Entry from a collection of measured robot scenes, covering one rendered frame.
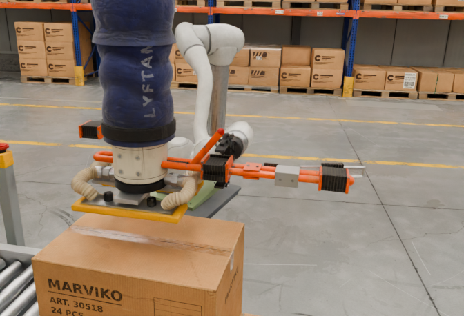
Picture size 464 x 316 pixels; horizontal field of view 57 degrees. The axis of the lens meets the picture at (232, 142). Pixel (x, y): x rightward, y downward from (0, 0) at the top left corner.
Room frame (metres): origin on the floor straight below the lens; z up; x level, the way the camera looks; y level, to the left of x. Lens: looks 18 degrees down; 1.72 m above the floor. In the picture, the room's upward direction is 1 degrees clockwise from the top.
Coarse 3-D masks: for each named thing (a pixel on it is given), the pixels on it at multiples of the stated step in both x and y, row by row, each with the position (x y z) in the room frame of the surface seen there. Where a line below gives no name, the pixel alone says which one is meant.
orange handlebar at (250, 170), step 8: (96, 152) 1.29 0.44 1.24; (104, 152) 1.30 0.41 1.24; (112, 152) 1.30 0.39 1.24; (96, 160) 1.26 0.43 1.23; (104, 160) 1.25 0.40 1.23; (112, 160) 1.25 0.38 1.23; (176, 160) 1.25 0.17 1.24; (184, 160) 1.25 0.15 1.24; (176, 168) 1.21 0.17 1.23; (184, 168) 1.20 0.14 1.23; (192, 168) 1.20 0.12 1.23; (200, 168) 1.19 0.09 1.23; (232, 168) 1.18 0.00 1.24; (240, 168) 1.18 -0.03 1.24; (248, 168) 1.17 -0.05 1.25; (256, 168) 1.18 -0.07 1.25; (264, 168) 1.20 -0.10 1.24; (272, 168) 1.20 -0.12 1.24; (248, 176) 1.17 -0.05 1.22; (256, 176) 1.16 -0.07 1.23; (264, 176) 1.16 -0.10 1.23; (272, 176) 1.15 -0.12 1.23; (304, 176) 1.14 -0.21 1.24; (312, 176) 1.14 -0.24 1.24; (352, 184) 1.12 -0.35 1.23
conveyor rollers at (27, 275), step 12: (0, 264) 1.68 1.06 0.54; (12, 264) 1.66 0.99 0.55; (0, 276) 1.57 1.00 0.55; (12, 276) 1.62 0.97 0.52; (24, 276) 1.58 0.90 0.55; (12, 288) 1.50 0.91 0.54; (0, 300) 1.43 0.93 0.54; (24, 300) 1.43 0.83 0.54; (12, 312) 1.36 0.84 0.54; (36, 312) 1.37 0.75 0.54
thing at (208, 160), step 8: (208, 160) 1.23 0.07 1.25; (216, 160) 1.23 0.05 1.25; (224, 160) 1.23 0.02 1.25; (232, 160) 1.23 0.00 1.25; (208, 168) 1.17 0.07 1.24; (216, 168) 1.17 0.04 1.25; (224, 168) 1.16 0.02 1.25; (208, 176) 1.17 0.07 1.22; (216, 176) 1.17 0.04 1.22; (224, 176) 1.17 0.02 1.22
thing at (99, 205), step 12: (108, 192) 1.18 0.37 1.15; (72, 204) 1.16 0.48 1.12; (84, 204) 1.16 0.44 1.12; (96, 204) 1.15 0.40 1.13; (108, 204) 1.15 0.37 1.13; (120, 204) 1.16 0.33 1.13; (132, 204) 1.16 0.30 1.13; (144, 204) 1.16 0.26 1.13; (156, 204) 1.16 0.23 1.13; (180, 204) 1.18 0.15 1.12; (120, 216) 1.12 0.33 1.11; (132, 216) 1.12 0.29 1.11; (144, 216) 1.11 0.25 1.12; (156, 216) 1.10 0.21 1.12; (168, 216) 1.10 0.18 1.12; (180, 216) 1.11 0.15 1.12
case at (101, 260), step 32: (96, 224) 1.35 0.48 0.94; (128, 224) 1.36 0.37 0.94; (160, 224) 1.36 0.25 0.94; (192, 224) 1.37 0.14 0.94; (224, 224) 1.37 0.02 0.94; (64, 256) 1.15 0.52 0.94; (96, 256) 1.16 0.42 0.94; (128, 256) 1.16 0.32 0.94; (160, 256) 1.16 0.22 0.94; (192, 256) 1.17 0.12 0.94; (224, 256) 1.17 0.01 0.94; (64, 288) 1.11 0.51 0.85; (96, 288) 1.09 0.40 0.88; (128, 288) 1.06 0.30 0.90; (160, 288) 1.04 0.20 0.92; (192, 288) 1.02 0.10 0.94; (224, 288) 1.10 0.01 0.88
